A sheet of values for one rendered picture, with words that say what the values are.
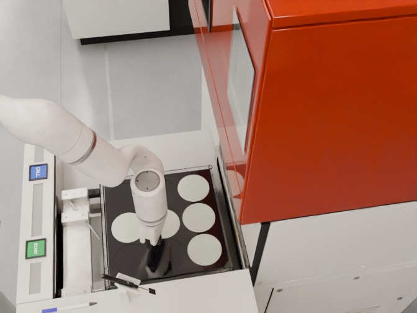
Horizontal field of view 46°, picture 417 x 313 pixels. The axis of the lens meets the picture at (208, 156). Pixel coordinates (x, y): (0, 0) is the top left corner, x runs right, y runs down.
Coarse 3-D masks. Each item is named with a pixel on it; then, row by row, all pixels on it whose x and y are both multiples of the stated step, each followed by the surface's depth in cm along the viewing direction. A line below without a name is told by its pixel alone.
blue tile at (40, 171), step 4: (32, 168) 154; (36, 168) 154; (40, 168) 154; (44, 168) 154; (32, 172) 153; (36, 172) 153; (40, 172) 153; (44, 172) 153; (32, 176) 152; (36, 176) 152; (40, 176) 152; (44, 176) 152
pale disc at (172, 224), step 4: (168, 212) 153; (172, 212) 154; (168, 216) 153; (172, 216) 153; (176, 216) 153; (168, 220) 152; (172, 220) 152; (176, 220) 152; (164, 224) 151; (168, 224) 151; (172, 224) 151; (176, 224) 151; (164, 228) 150; (168, 228) 150; (172, 228) 150; (176, 228) 150; (164, 232) 149; (168, 232) 149; (172, 232) 149; (164, 236) 149; (168, 236) 149
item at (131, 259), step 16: (176, 176) 161; (208, 176) 162; (112, 192) 157; (128, 192) 158; (176, 192) 158; (208, 192) 158; (112, 208) 154; (128, 208) 154; (176, 208) 154; (112, 240) 148; (176, 240) 148; (224, 240) 148; (112, 256) 145; (128, 256) 145; (144, 256) 145; (160, 256) 145; (176, 256) 145; (224, 256) 145; (112, 272) 142; (128, 272) 142; (144, 272) 142; (160, 272) 142; (176, 272) 142; (192, 272) 143
